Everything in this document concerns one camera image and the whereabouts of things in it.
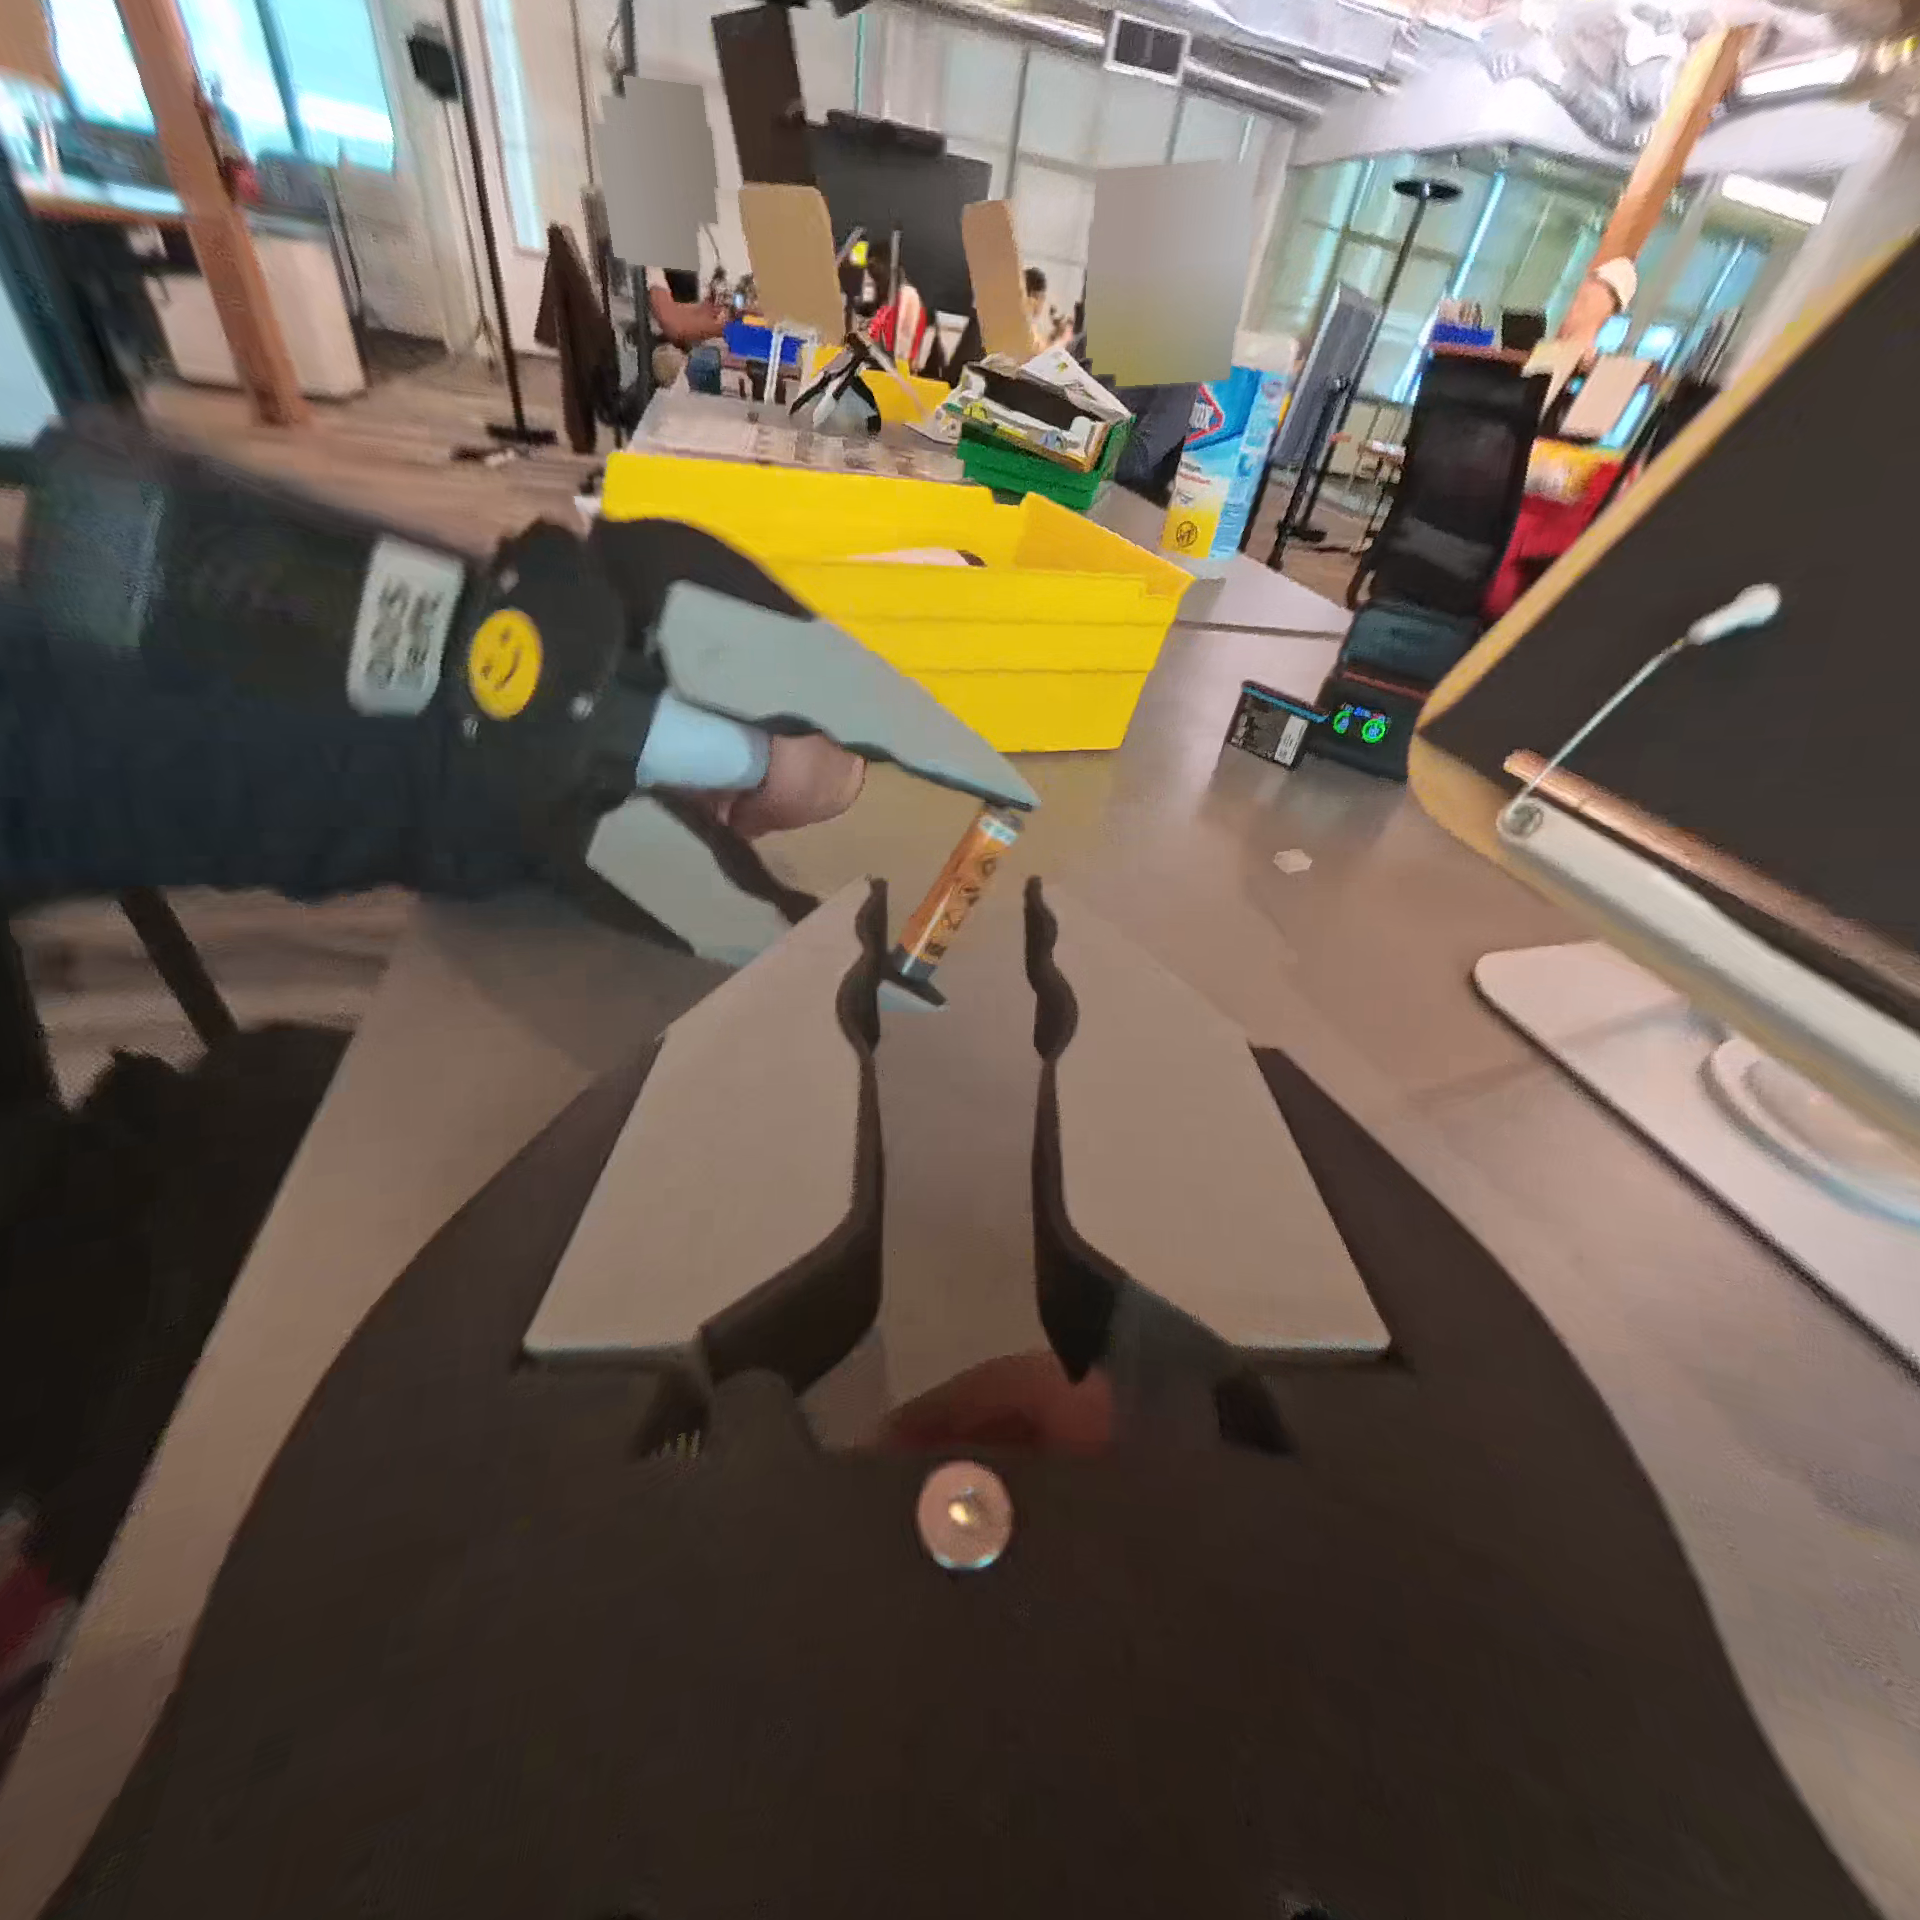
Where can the printed paper sheet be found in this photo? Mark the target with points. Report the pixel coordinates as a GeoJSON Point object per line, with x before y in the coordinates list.
{"type": "Point", "coordinates": [781, 443]}

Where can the black hanging jacket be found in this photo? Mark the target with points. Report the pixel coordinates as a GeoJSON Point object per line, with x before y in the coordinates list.
{"type": "Point", "coordinates": [578, 332]}

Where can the person's left hand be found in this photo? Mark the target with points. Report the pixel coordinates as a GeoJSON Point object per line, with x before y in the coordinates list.
{"type": "Point", "coordinates": [804, 788]}

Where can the blue white wipes canister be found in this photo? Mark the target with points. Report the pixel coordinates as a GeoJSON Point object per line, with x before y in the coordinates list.
{"type": "Point", "coordinates": [1221, 481]}

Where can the white cabinet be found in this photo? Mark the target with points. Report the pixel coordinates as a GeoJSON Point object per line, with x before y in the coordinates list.
{"type": "Point", "coordinates": [284, 315]}

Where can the black office chair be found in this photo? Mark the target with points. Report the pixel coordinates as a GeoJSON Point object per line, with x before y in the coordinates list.
{"type": "Point", "coordinates": [1465, 481]}

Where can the black book stand wooden edge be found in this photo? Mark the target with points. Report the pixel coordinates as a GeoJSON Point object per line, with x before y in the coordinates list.
{"type": "Point", "coordinates": [1771, 630]}

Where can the black device green lights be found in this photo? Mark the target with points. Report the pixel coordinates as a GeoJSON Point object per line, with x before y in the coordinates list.
{"type": "Point", "coordinates": [1400, 706]}

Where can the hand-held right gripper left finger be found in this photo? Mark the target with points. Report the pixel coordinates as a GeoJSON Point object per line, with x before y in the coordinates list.
{"type": "Point", "coordinates": [707, 1169]}

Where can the small yellow bin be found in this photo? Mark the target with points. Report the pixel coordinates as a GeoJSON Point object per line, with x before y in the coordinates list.
{"type": "Point", "coordinates": [898, 394]}

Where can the small black box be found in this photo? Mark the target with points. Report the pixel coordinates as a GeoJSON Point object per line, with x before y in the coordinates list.
{"type": "Point", "coordinates": [1272, 724]}

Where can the black and white tool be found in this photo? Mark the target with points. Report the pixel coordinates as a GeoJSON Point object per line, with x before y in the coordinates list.
{"type": "Point", "coordinates": [841, 386]}

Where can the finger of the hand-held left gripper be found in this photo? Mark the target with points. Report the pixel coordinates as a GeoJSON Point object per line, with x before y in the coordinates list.
{"type": "Point", "coordinates": [811, 683]}
{"type": "Point", "coordinates": [674, 886]}

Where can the white stand base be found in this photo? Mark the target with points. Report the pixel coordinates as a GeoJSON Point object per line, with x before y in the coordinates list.
{"type": "Point", "coordinates": [1619, 1077]}

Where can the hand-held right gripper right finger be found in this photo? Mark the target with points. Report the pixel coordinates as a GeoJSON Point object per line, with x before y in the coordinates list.
{"type": "Point", "coordinates": [1214, 1185]}

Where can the whiteboard easel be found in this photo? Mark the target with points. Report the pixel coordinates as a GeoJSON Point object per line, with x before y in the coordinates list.
{"type": "Point", "coordinates": [1337, 376]}

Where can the wooden post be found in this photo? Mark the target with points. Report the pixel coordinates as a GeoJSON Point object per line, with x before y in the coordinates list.
{"type": "Point", "coordinates": [1649, 194]}
{"type": "Point", "coordinates": [209, 226]}

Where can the red cloth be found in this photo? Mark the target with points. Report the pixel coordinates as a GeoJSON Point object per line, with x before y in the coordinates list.
{"type": "Point", "coordinates": [1559, 524]}

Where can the yellow plastic bin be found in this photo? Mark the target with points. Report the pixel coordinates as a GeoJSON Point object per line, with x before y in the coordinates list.
{"type": "Point", "coordinates": [961, 615]}

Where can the green plastic bin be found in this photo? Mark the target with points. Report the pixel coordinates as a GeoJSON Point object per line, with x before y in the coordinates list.
{"type": "Point", "coordinates": [1042, 479]}

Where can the orange battery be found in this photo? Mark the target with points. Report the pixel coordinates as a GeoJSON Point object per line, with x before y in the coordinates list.
{"type": "Point", "coordinates": [961, 886]}

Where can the black floor lamp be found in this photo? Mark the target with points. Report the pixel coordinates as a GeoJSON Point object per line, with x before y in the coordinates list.
{"type": "Point", "coordinates": [1425, 191]}

